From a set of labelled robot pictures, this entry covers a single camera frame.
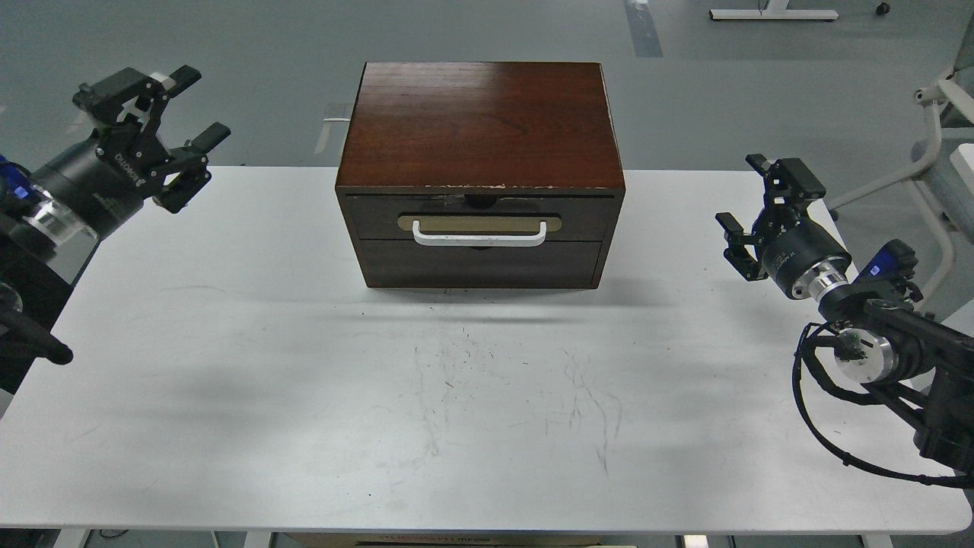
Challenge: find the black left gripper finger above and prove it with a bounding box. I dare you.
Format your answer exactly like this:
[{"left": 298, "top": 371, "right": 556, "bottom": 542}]
[
  {"left": 152, "top": 123, "right": 232, "bottom": 214},
  {"left": 72, "top": 65, "right": 202, "bottom": 144}
]

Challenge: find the dark wooden cabinet box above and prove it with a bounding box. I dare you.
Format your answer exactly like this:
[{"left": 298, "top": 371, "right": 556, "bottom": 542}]
[{"left": 335, "top": 62, "right": 625, "bottom": 290}]

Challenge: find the white chair frame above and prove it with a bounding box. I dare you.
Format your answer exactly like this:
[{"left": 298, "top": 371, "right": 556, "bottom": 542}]
[{"left": 826, "top": 65, "right": 972, "bottom": 315}]

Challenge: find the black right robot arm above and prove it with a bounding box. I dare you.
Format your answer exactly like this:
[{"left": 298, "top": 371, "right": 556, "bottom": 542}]
[{"left": 715, "top": 154, "right": 973, "bottom": 489}]

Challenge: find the white stand base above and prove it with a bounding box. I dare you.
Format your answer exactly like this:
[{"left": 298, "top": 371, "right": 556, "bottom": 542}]
[{"left": 708, "top": 1, "right": 839, "bottom": 21}]

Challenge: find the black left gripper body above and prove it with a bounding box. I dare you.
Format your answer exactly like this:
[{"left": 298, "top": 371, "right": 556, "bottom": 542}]
[{"left": 30, "top": 129, "right": 180, "bottom": 241}]

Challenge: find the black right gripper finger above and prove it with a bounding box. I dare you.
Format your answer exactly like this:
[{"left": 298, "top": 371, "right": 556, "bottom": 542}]
[
  {"left": 745, "top": 154, "right": 826, "bottom": 225},
  {"left": 715, "top": 212, "right": 768, "bottom": 282}
]

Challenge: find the wooden drawer with white handle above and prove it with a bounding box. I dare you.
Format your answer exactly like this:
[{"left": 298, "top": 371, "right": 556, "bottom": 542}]
[{"left": 340, "top": 195, "right": 622, "bottom": 241}]

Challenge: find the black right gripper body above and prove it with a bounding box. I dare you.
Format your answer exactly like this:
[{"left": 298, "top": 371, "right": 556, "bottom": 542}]
[{"left": 757, "top": 218, "right": 850, "bottom": 301}]

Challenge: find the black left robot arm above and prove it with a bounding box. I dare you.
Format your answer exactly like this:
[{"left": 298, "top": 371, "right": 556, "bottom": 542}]
[{"left": 1, "top": 65, "right": 231, "bottom": 394}]

